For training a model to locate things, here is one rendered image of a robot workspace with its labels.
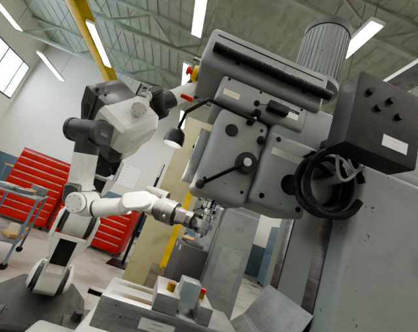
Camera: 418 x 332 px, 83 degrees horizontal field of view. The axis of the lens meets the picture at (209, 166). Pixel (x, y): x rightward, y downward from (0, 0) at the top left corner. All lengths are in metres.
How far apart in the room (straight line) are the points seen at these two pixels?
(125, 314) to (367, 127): 0.73
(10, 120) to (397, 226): 12.08
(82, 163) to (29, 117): 10.92
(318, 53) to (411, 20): 5.55
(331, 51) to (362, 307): 0.90
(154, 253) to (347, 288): 2.06
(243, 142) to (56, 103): 11.14
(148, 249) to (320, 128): 2.08
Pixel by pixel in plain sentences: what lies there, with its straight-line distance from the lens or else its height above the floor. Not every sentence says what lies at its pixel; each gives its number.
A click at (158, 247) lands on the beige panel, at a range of 2.60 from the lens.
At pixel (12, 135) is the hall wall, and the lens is 11.95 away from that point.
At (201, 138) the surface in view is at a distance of 0.89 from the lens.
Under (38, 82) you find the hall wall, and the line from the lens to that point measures 12.43.
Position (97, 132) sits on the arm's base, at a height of 1.41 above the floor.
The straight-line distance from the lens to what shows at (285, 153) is 0.85.
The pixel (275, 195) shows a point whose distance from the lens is 0.81.
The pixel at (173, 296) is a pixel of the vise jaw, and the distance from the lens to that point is 0.67.
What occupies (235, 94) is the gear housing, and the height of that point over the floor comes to 1.67.
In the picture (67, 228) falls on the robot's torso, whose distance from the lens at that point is 1.41.
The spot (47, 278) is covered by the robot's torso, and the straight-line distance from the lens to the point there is 1.56.
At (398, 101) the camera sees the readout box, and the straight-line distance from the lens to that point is 0.80.
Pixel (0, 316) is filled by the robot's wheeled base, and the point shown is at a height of 0.59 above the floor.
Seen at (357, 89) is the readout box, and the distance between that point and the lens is 0.74.
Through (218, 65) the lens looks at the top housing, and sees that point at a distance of 0.90.
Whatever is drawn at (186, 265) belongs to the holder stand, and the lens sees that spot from 1.13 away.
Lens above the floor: 1.22
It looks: 14 degrees up
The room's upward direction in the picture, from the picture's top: 20 degrees clockwise
